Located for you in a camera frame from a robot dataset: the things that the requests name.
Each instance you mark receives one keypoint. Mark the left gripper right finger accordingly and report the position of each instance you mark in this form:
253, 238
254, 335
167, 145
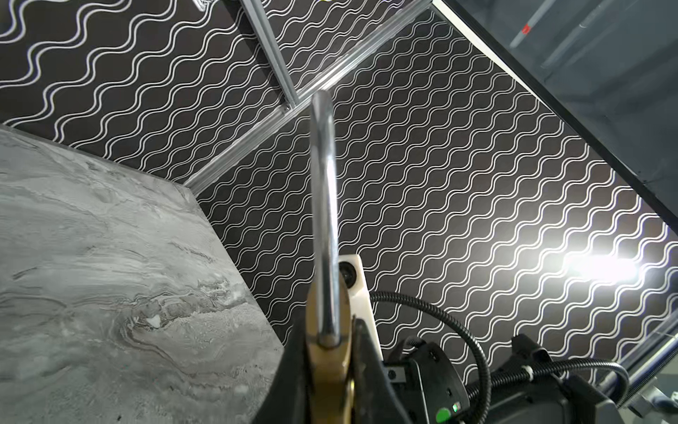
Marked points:
374, 399

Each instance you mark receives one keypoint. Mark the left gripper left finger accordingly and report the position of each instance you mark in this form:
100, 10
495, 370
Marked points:
287, 398

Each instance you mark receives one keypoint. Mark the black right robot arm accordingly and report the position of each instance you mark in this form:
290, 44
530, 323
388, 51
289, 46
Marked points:
529, 387

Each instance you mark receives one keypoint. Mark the long shackle brass padlock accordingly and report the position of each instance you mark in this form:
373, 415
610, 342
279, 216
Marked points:
328, 320

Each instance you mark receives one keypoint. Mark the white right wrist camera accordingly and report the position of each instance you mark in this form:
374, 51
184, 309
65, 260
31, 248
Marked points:
352, 270

